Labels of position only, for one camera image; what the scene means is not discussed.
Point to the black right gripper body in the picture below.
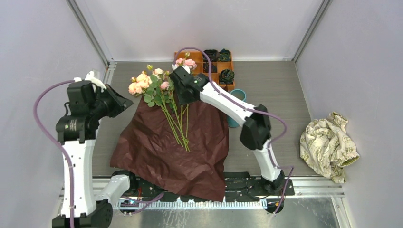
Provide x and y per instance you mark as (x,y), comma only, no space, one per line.
(182,99)

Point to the pink flower bouquet red wrap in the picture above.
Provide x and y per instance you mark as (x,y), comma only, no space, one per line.
(156,89)

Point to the red wrapping paper sheet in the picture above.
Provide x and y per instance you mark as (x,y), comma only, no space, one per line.
(148,148)

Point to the dark rolled sock back right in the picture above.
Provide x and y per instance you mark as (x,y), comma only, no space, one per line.
(224,55)

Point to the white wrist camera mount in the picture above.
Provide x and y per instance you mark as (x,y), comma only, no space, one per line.
(185,67)
(92,76)

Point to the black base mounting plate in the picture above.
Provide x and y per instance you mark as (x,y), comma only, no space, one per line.
(240,187)

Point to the crumpled beige printed cloth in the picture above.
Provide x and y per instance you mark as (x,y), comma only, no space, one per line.
(326,147)

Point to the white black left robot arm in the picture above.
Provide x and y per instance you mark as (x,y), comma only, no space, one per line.
(82,208)

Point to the aluminium frame rail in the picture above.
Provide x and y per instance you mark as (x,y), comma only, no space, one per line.
(316,187)

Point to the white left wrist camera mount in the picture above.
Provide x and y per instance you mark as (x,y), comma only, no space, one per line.
(92,76)

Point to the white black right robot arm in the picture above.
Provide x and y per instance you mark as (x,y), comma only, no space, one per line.
(254,120)

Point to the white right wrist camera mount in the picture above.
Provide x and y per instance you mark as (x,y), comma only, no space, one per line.
(185,67)

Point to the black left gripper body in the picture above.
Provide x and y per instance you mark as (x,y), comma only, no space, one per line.
(107,103)

